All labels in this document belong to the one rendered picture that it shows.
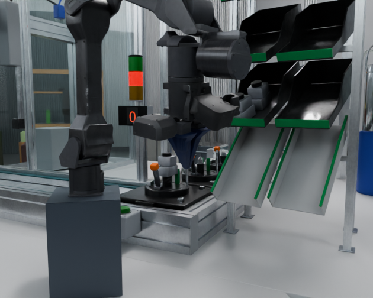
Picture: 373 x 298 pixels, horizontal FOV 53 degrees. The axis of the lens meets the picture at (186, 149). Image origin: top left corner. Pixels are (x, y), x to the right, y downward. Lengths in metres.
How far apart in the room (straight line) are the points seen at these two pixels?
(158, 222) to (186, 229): 0.09
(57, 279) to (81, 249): 0.07
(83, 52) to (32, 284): 0.50
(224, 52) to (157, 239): 0.63
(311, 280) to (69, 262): 0.51
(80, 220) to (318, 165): 0.60
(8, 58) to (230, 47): 1.58
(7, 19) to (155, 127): 1.56
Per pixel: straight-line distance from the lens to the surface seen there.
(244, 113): 0.98
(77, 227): 0.76
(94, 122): 0.76
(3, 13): 2.05
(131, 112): 1.33
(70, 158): 0.77
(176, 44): 0.58
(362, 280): 0.95
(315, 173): 1.00
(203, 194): 1.15
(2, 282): 0.95
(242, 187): 1.01
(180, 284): 0.85
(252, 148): 1.09
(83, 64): 0.76
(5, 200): 1.40
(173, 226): 0.99
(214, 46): 0.54
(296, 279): 0.90
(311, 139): 1.08
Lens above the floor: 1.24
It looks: 7 degrees down
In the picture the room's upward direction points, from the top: straight up
